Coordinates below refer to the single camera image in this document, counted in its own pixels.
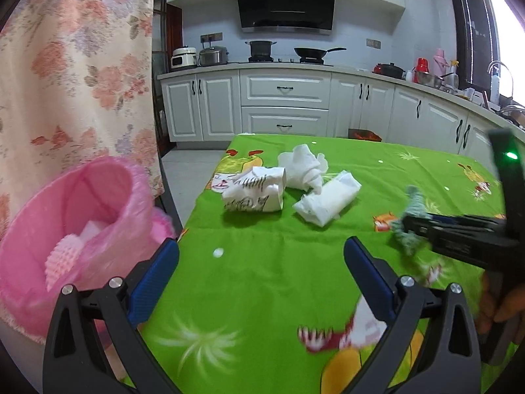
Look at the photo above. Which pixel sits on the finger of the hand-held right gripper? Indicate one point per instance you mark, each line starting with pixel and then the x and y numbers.
pixel 451 228
pixel 463 218

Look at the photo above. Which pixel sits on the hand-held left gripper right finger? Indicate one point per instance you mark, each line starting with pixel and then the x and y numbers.
pixel 369 279

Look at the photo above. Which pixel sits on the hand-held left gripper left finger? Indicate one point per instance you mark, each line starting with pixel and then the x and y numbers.
pixel 154 279

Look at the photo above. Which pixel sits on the grey green rag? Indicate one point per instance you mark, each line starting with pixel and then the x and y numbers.
pixel 412 203

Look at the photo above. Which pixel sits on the white foam block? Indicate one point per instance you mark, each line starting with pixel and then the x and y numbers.
pixel 96 230

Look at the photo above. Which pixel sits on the plain pink foam net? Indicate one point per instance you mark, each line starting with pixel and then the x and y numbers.
pixel 61 260

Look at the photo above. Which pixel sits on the pink bin with plastic liner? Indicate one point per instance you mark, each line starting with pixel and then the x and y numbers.
pixel 41 213

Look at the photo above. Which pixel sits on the person's right hand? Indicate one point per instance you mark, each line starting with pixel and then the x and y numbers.
pixel 508 308

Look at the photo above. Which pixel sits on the folded white tissue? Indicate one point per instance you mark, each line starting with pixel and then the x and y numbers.
pixel 328 201

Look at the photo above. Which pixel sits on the green printed tablecloth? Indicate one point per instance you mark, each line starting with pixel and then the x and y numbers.
pixel 266 279

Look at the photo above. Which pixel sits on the white dish soap bottle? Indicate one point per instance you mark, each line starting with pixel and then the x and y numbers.
pixel 496 90

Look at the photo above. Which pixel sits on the wooden chair back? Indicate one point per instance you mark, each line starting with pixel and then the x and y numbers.
pixel 365 134

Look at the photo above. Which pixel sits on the crumpled white tissue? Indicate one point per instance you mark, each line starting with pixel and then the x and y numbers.
pixel 303 168

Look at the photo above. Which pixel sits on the chrome kitchen faucet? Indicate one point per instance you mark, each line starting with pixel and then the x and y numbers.
pixel 498 64

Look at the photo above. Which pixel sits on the crumpled white paper cup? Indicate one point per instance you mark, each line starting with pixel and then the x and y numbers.
pixel 254 191

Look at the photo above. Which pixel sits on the spray bottle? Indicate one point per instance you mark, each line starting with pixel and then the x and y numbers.
pixel 453 67

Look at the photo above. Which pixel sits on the steel mixing bowl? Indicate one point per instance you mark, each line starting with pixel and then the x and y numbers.
pixel 428 80

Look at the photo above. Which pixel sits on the pink bottle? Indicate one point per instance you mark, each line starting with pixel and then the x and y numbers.
pixel 439 59

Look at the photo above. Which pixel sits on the red kettle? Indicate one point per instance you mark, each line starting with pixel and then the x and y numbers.
pixel 421 65

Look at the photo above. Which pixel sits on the black and red casserole pot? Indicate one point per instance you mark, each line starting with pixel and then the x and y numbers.
pixel 389 70

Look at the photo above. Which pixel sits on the wooden glass door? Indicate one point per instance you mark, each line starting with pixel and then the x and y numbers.
pixel 164 90

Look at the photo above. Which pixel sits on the white lower kitchen cabinets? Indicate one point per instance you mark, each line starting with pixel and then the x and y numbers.
pixel 283 106

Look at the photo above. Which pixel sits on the white rice cooker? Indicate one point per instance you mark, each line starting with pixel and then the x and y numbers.
pixel 184 58

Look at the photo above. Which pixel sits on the black wok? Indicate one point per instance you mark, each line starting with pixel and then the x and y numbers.
pixel 311 53

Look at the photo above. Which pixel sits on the floral curtain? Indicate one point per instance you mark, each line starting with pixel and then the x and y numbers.
pixel 74 69

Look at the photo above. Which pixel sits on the silver pressure cooker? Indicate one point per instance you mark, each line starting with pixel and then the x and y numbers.
pixel 213 56

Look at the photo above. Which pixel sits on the gas stove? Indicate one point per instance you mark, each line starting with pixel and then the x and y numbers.
pixel 287 61

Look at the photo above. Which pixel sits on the black cooking pot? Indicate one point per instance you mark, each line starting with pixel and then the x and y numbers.
pixel 261 49

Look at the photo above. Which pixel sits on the black range hood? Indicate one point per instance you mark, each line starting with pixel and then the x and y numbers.
pixel 285 4

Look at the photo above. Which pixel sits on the dark window frame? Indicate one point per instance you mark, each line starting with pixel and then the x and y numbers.
pixel 471 28

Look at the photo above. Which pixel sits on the wall outlet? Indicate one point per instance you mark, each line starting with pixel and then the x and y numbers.
pixel 373 43
pixel 211 37

